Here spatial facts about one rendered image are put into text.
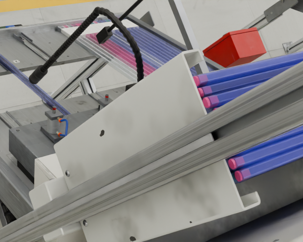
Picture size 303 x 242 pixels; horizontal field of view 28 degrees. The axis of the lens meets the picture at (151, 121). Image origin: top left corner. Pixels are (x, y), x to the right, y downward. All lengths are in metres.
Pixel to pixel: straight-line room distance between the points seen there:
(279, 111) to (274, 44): 2.84
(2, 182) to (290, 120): 0.71
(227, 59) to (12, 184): 1.12
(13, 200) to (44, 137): 0.12
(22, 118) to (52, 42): 0.42
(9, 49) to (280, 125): 1.18
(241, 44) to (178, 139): 1.45
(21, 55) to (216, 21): 1.70
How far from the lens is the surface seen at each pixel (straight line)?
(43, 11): 2.62
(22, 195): 1.02
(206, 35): 3.02
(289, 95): 0.46
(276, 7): 2.38
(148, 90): 0.62
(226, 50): 2.00
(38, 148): 1.05
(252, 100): 0.48
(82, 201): 0.75
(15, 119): 1.25
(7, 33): 1.65
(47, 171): 0.96
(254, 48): 2.02
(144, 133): 0.64
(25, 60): 1.52
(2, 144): 1.17
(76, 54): 1.57
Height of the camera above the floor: 2.13
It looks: 54 degrees down
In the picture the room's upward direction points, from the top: 58 degrees clockwise
